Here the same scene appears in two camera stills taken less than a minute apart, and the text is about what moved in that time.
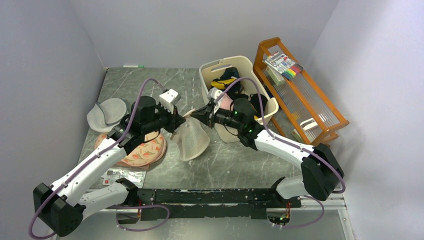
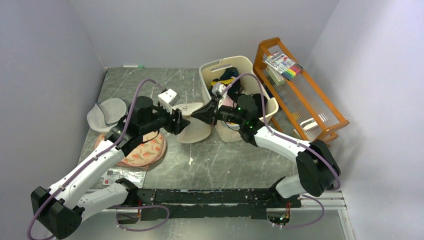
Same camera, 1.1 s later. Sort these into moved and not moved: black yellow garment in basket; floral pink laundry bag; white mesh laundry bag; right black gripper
Moved: white mesh laundry bag
Not moved: right black gripper; floral pink laundry bag; black yellow garment in basket
